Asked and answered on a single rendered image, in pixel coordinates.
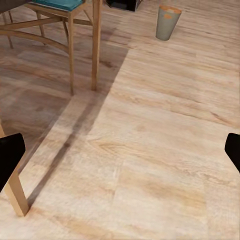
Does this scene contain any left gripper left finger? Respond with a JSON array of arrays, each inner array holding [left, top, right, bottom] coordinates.
[[0, 133, 26, 190]]

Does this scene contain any trash can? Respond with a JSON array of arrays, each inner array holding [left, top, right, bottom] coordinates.
[[155, 5, 182, 41]]

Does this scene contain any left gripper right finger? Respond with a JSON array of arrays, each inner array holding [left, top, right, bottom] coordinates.
[[224, 132, 240, 172]]

